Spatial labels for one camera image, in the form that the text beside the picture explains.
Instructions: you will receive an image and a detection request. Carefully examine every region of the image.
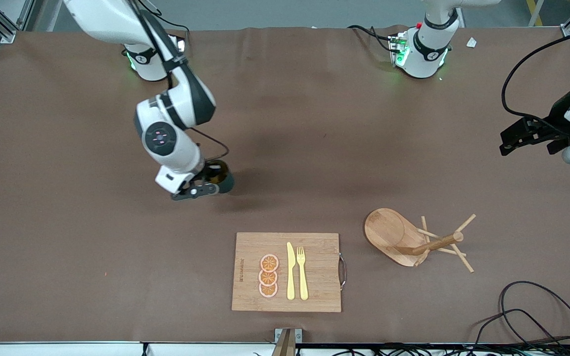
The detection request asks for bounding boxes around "dark green ribbed cup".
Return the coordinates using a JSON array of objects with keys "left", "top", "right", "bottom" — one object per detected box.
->
[{"left": 206, "top": 159, "right": 235, "bottom": 194}]

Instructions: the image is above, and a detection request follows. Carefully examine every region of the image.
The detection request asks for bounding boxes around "wooden cup rack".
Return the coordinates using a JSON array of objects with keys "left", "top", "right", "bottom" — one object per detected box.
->
[{"left": 364, "top": 208, "right": 476, "bottom": 273}]

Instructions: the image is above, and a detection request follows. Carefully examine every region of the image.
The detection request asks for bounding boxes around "yellow plastic knife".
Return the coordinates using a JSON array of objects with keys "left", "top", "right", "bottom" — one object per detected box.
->
[{"left": 286, "top": 242, "right": 296, "bottom": 301}]

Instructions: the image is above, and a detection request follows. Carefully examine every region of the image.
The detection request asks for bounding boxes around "yellow plastic fork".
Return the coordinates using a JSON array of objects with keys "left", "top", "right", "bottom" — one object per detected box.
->
[{"left": 297, "top": 246, "right": 309, "bottom": 301}]

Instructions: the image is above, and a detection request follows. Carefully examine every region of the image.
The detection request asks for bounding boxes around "brown table cover sheet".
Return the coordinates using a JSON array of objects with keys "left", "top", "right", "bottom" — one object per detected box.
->
[{"left": 0, "top": 26, "right": 570, "bottom": 344}]

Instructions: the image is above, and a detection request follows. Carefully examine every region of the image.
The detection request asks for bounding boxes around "wooden cutting board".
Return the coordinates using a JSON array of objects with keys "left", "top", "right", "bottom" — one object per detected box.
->
[{"left": 232, "top": 232, "right": 347, "bottom": 313}]

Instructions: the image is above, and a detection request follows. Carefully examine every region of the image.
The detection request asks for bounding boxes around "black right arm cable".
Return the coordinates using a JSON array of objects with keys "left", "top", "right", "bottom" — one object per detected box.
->
[{"left": 191, "top": 128, "right": 230, "bottom": 161}]

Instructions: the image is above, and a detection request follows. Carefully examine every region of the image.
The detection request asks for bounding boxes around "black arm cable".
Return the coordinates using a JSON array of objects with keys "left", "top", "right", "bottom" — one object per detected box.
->
[
  {"left": 191, "top": 128, "right": 230, "bottom": 161},
  {"left": 501, "top": 27, "right": 570, "bottom": 134}
]

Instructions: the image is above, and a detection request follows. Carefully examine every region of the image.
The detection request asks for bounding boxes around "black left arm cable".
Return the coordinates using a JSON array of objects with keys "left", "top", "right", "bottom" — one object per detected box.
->
[{"left": 501, "top": 27, "right": 570, "bottom": 134}]

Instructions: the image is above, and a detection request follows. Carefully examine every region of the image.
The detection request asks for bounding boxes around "looped black floor cable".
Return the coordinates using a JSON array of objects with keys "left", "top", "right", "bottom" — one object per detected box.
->
[{"left": 473, "top": 281, "right": 570, "bottom": 356}]

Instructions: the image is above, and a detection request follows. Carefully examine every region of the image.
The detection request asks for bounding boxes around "black right base cable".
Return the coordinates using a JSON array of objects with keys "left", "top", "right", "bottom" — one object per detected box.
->
[{"left": 156, "top": 15, "right": 190, "bottom": 36}]

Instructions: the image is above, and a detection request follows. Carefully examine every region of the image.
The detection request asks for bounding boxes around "black base cable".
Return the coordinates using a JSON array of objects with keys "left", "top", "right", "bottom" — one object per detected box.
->
[
  {"left": 347, "top": 25, "right": 395, "bottom": 52},
  {"left": 156, "top": 15, "right": 190, "bottom": 36}
]

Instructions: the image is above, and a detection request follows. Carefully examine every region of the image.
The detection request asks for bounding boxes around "metal table edge bracket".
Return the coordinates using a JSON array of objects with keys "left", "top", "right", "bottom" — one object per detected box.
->
[{"left": 271, "top": 328, "right": 303, "bottom": 356}]

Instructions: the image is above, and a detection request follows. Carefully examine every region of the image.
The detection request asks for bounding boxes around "black left base cable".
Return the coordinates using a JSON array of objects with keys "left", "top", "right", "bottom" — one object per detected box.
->
[{"left": 347, "top": 25, "right": 395, "bottom": 52}]

